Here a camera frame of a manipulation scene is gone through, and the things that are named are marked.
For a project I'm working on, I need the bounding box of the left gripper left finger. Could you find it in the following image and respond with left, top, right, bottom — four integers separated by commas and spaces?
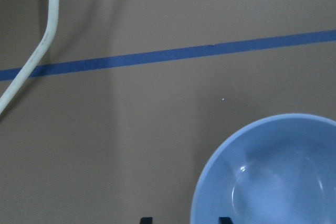
140, 217, 153, 224

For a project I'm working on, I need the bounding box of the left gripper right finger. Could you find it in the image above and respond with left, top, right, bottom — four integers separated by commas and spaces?
219, 217, 233, 224

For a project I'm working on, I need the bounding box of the blue bowl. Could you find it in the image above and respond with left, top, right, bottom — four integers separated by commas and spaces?
190, 114, 335, 223

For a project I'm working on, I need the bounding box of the white power cord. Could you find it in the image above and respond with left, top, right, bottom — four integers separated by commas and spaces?
0, 0, 59, 116

